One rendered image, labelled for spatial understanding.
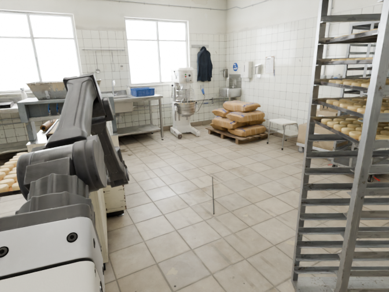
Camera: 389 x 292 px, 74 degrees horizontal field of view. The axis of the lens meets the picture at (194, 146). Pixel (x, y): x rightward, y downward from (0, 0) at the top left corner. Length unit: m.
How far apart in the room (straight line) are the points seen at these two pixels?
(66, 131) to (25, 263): 0.25
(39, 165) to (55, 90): 2.05
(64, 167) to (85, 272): 0.16
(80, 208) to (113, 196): 2.32
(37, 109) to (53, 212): 2.22
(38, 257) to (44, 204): 0.07
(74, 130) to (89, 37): 5.09
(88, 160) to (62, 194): 0.08
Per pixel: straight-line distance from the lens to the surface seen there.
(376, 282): 2.05
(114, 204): 2.66
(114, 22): 5.66
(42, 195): 0.34
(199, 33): 6.34
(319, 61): 1.38
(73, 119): 0.52
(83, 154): 0.39
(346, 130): 1.19
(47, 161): 0.39
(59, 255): 0.28
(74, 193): 0.35
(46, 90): 2.44
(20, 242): 0.29
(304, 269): 1.83
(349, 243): 1.17
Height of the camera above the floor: 1.41
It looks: 17 degrees down
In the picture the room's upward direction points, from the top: 2 degrees counter-clockwise
